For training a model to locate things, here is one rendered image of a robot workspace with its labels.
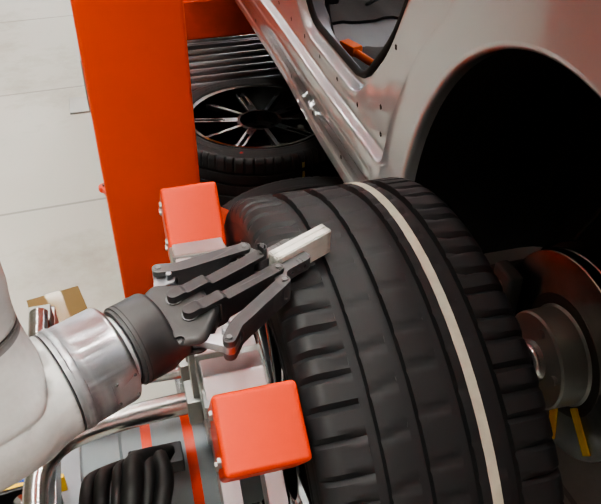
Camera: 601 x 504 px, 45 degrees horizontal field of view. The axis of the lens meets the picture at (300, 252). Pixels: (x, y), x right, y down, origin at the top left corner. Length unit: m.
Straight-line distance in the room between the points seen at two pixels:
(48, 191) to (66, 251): 0.47
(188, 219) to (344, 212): 0.24
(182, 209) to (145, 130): 0.28
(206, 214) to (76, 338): 0.40
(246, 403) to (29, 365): 0.18
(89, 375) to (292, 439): 0.17
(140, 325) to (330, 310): 0.19
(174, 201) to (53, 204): 2.23
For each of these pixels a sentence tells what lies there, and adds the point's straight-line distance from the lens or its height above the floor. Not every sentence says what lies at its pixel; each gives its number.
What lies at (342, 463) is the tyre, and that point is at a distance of 0.67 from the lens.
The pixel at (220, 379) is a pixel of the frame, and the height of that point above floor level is 1.12.
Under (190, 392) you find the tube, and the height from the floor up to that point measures 1.02.
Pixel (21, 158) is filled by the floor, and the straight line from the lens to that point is 3.58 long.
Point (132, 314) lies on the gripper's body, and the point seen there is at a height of 1.22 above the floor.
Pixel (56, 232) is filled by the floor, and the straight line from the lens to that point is 3.01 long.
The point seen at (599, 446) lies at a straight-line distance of 1.16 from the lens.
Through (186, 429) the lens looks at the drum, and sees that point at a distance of 0.93.
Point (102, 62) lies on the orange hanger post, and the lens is 1.17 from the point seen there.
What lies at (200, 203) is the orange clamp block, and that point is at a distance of 0.97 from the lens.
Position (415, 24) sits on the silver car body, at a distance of 1.30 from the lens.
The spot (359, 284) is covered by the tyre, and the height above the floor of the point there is 1.17.
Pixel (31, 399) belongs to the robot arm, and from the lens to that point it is 0.58.
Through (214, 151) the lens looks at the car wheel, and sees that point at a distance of 2.37.
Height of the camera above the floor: 1.63
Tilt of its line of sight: 36 degrees down
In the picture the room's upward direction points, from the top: straight up
